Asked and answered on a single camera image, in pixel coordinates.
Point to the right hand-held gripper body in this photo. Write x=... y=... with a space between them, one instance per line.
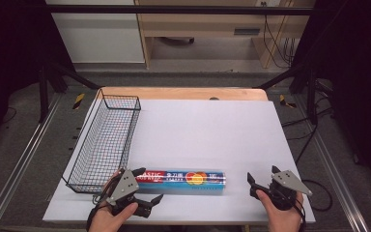
x=285 y=190

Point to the white table mat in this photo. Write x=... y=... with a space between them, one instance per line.
x=212 y=138

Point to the black metal stand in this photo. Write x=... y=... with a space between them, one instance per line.
x=311 y=96
x=44 y=93

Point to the black horizontal frame bar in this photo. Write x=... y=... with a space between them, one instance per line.
x=174 y=9

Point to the blue red plastic wrap box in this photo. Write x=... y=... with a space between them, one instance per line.
x=186 y=181

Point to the dark curtain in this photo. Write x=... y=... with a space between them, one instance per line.
x=9 y=48
x=357 y=80

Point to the yellow black tape strip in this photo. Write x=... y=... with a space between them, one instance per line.
x=78 y=101
x=283 y=100

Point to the wooden desk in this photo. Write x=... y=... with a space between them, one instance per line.
x=206 y=27

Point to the person's right hand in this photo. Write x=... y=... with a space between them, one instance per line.
x=280 y=216

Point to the white cabinet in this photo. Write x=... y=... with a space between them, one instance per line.
x=99 y=35

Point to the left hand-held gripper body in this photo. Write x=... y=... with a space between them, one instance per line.
x=124 y=187

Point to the dark object under desk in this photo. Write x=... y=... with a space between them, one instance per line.
x=177 y=40

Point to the person's left hand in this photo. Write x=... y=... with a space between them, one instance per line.
x=109 y=220

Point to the aluminium floor rail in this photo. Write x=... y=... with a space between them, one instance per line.
x=19 y=167
x=335 y=174

